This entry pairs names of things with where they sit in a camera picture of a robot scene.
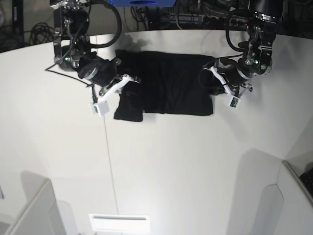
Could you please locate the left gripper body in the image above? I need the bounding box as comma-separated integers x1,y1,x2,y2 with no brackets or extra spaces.
202,58,253,98

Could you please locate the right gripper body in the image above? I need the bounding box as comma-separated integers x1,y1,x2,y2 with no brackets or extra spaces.
78,57,142,103

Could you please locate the black T-shirt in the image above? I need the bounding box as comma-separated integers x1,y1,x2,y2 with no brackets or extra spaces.
113,49,214,122

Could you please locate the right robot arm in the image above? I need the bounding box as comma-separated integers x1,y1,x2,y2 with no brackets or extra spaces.
50,0,141,103

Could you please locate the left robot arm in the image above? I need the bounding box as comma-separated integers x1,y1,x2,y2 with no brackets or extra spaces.
201,0,283,97

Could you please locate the white power strip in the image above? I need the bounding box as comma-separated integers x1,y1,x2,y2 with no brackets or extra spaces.
168,13,249,26

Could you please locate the blue box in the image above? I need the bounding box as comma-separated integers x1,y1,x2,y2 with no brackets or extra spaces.
109,0,176,7

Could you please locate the black keyboard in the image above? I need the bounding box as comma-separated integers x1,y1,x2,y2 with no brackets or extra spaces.
300,169,313,195

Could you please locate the white right cabinet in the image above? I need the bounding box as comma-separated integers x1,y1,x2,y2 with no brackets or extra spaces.
264,161,313,235

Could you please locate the white side cabinet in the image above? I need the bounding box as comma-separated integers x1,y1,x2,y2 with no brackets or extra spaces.
0,179,67,235

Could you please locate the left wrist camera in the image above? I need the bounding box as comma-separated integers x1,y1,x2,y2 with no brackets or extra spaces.
228,96,241,109

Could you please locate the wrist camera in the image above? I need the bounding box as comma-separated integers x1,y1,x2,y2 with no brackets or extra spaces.
89,101,109,117
228,96,241,109

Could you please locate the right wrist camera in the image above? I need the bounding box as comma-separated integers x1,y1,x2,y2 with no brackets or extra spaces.
89,101,109,117

